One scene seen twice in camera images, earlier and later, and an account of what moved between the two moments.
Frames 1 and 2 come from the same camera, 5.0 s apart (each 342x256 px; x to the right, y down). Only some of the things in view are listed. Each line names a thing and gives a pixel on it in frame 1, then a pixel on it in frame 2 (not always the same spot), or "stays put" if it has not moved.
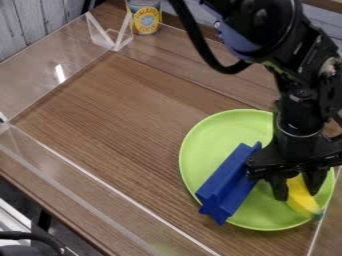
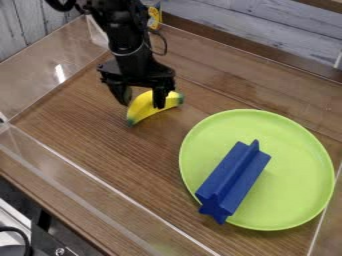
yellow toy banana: [301, 198] → [142, 106]
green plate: [207, 146] stays put
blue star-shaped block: [229, 185] stays put
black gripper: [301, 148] → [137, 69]
